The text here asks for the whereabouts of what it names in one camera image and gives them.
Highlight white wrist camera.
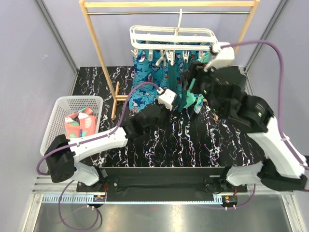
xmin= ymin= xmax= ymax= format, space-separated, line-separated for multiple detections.
xmin=157 ymin=87 xmax=177 ymax=111
xmin=204 ymin=42 xmax=235 ymax=72

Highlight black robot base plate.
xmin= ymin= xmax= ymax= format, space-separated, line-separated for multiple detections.
xmin=76 ymin=167 xmax=252 ymax=204

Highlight pink sock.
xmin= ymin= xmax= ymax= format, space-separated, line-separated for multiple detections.
xmin=64 ymin=107 xmax=93 ymax=139
xmin=78 ymin=113 xmax=97 ymax=137

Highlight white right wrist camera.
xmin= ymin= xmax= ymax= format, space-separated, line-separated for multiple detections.
xmin=204 ymin=42 xmax=235 ymax=72

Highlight wooden clothes rack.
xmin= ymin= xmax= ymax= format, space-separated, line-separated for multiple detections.
xmin=79 ymin=0 xmax=259 ymax=120

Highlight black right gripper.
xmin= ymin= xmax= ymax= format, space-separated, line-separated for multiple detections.
xmin=179 ymin=60 xmax=225 ymax=116

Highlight white perforated plastic basket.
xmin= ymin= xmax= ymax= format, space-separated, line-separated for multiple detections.
xmin=40 ymin=95 xmax=103 ymax=155

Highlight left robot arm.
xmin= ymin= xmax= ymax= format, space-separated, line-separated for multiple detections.
xmin=44 ymin=103 xmax=174 ymax=191

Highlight mint green sock left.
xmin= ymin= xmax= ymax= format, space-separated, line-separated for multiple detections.
xmin=184 ymin=52 xmax=210 ymax=109

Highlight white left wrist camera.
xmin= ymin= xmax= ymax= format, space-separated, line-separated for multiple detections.
xmin=157 ymin=87 xmax=177 ymax=111

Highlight blue shark print shorts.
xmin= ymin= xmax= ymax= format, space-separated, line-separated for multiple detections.
xmin=128 ymin=40 xmax=211 ymax=114

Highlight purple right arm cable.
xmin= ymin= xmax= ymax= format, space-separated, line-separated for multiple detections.
xmin=212 ymin=40 xmax=309 ymax=208

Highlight dark teal sock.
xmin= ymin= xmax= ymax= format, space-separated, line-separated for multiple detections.
xmin=179 ymin=55 xmax=190 ymax=111
xmin=168 ymin=58 xmax=181 ymax=113

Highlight white plastic clip hanger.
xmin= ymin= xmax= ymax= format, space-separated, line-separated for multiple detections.
xmin=129 ymin=9 xmax=218 ymax=66

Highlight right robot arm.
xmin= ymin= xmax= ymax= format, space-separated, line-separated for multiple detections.
xmin=180 ymin=61 xmax=309 ymax=192

